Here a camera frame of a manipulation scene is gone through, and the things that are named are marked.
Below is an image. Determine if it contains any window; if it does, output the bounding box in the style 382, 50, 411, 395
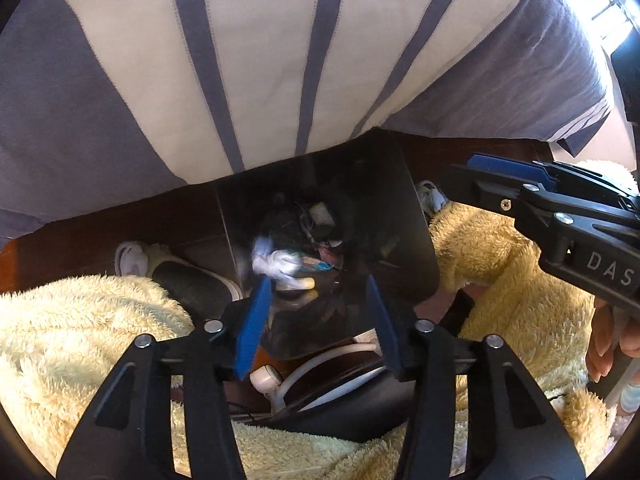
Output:
552, 0, 640, 56

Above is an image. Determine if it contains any white power cable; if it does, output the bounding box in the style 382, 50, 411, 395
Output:
272, 341, 387, 412

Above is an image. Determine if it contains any person's right hand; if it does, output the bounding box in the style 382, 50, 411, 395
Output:
585, 301, 640, 386

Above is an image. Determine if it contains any white wrapper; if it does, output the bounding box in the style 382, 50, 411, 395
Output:
250, 236, 317, 291

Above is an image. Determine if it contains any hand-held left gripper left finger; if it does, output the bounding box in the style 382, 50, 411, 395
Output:
56, 275, 274, 480

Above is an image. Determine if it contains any blue wet wipe packet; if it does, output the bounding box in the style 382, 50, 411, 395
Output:
299, 256, 336, 276

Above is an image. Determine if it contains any white right slipper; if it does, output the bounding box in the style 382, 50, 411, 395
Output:
416, 180, 450, 221

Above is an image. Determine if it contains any white dark left slipper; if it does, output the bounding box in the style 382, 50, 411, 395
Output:
114, 240, 246, 312

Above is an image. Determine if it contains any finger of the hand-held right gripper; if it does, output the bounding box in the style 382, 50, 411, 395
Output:
466, 152, 640, 197
442, 162, 551, 222

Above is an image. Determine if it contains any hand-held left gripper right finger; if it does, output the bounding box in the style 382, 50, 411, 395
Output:
365, 275, 587, 480

